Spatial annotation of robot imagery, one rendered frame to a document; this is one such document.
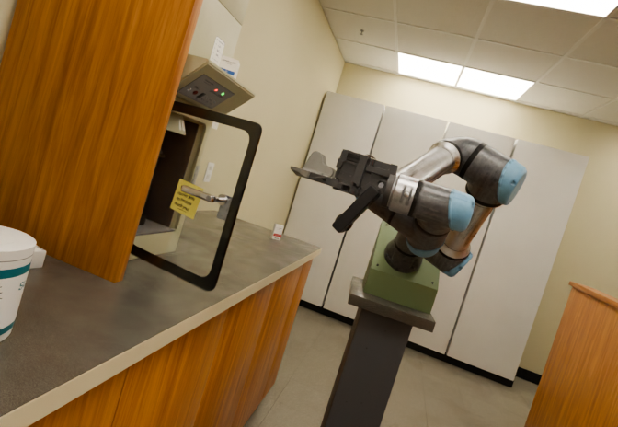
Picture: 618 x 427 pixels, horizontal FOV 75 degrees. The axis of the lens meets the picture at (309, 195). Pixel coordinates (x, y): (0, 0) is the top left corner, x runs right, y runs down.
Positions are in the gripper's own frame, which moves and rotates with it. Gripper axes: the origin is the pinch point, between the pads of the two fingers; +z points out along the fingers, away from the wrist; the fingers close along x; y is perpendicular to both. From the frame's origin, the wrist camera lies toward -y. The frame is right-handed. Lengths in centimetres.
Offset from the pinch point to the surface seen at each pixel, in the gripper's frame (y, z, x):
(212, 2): 39, 43, -19
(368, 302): -37, -22, -68
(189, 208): -15.4, 23.6, -4.4
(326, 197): -13, 51, -318
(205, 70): 17.8, 32.8, -9.2
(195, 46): 25, 43, -17
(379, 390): -70, -36, -76
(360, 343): -55, -24, -75
